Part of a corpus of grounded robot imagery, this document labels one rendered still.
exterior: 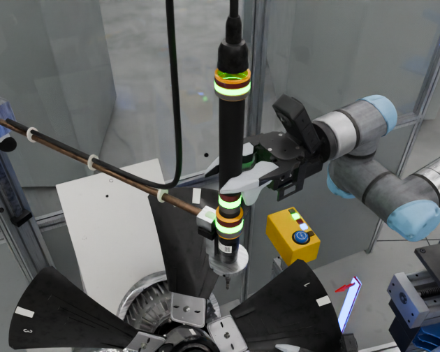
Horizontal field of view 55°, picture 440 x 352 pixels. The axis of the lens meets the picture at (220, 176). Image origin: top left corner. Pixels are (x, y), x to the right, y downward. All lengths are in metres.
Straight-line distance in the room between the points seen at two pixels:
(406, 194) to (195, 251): 0.43
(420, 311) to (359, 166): 0.66
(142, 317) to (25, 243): 0.51
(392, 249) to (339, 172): 2.05
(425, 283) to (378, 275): 1.25
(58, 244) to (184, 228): 0.81
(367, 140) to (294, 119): 0.20
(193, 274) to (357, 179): 0.39
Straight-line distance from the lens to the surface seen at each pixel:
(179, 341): 0.89
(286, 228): 1.33
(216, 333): 0.99
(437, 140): 3.88
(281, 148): 0.64
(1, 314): 1.90
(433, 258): 1.43
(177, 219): 0.92
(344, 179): 0.80
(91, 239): 1.11
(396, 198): 0.75
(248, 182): 0.59
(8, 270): 1.70
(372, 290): 2.61
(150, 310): 1.04
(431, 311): 1.40
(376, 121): 0.76
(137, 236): 1.11
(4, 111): 1.03
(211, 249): 0.74
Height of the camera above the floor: 2.06
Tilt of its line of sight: 42 degrees down
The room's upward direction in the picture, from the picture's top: straight up
